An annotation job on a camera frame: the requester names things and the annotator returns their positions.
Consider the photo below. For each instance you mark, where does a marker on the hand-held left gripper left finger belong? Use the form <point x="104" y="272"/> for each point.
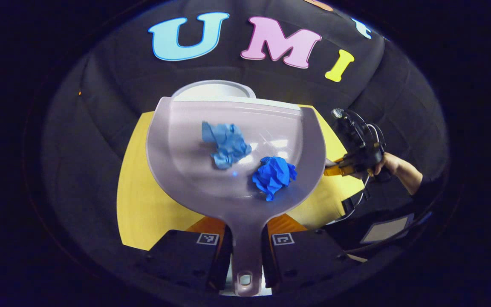
<point x="181" y="256"/>

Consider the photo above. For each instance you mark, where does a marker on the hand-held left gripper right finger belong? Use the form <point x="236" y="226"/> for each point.
<point x="301" y="256"/>

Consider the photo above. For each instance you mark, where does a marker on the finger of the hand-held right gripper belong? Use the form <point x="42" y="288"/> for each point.
<point x="341" y="169"/>

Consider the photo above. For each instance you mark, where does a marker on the dark blue paper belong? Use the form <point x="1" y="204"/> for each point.
<point x="273" y="175"/>

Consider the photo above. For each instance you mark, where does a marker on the pink dustpan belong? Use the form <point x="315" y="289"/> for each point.
<point x="194" y="179"/>

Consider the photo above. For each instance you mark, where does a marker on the light blue paper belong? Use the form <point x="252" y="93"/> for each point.
<point x="228" y="143"/>

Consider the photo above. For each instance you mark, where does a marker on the white garbage bin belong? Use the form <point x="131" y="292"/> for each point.
<point x="211" y="89"/>

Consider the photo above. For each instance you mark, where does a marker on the white rectangular card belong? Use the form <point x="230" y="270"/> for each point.
<point x="388" y="229"/>

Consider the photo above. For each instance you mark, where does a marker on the black backdrop cloth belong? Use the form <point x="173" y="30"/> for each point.
<point x="113" y="94"/>

